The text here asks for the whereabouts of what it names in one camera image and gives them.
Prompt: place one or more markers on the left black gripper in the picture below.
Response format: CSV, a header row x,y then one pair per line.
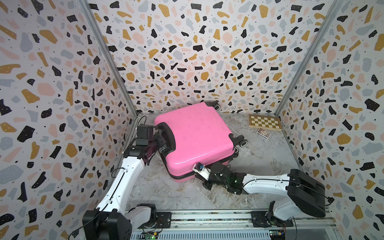
x,y
160,139

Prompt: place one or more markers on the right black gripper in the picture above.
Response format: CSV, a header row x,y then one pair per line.
x,y
205,185

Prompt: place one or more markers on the pink hard-shell suitcase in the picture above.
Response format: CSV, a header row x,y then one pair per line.
x,y
196,134

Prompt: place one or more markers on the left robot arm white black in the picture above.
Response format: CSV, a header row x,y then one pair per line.
x,y
110,220

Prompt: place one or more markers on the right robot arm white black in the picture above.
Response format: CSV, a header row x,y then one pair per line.
x,y
301,193

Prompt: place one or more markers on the purple card box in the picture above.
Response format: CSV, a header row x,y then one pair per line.
x,y
264,133

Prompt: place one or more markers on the wooden chessboard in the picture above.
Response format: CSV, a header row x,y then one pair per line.
x,y
265,122

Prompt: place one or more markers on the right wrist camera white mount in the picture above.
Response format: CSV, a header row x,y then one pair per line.
x,y
201,171

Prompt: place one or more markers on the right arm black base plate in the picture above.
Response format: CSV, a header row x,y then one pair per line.
x,y
266,219

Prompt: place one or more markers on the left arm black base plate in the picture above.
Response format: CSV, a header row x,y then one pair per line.
x,y
160,220

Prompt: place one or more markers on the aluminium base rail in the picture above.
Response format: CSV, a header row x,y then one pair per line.
x,y
237,225

